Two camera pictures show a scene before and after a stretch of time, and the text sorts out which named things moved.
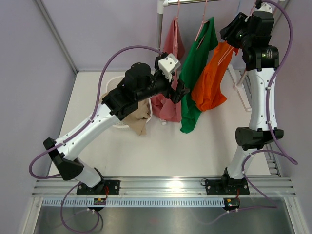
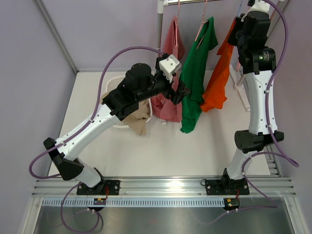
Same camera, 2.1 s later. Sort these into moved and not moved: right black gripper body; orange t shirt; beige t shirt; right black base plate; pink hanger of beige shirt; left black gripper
Moved: orange t shirt; pink hanger of beige shirt
Not moved: right black base plate; beige t shirt; left black gripper; right black gripper body
